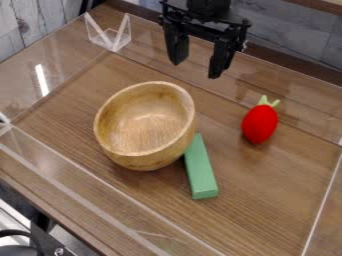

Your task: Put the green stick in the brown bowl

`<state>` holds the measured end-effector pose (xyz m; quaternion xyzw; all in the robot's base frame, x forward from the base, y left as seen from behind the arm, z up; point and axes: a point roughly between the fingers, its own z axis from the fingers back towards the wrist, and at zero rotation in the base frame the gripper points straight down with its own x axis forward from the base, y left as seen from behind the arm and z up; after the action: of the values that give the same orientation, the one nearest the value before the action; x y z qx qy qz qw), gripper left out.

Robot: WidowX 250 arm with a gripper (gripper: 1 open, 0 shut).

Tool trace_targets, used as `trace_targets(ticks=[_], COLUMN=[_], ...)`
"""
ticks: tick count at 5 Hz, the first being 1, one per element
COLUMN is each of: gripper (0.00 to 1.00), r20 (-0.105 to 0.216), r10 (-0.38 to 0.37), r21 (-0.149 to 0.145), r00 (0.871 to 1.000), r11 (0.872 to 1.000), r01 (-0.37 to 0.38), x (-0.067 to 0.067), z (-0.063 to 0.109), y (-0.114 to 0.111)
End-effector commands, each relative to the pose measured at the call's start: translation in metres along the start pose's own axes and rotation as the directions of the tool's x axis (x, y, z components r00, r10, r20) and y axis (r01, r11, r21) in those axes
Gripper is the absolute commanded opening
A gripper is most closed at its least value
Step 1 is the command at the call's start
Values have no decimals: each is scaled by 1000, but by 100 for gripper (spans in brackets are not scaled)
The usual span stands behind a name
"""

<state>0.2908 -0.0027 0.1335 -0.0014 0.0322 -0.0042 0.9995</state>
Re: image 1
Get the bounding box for red toy strawberry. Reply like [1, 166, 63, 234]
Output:
[240, 95, 281, 144]

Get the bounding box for clear acrylic corner bracket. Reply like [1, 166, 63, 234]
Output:
[84, 13, 132, 52]

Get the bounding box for brown wooden bowl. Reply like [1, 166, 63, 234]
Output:
[94, 81, 195, 171]

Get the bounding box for black stand under table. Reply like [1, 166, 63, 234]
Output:
[0, 213, 68, 256]

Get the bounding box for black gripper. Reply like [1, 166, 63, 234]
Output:
[160, 0, 251, 79]

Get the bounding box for green rectangular stick block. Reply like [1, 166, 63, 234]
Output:
[184, 133, 219, 200]

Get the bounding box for clear acrylic tray wall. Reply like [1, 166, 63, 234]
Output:
[0, 113, 224, 256]

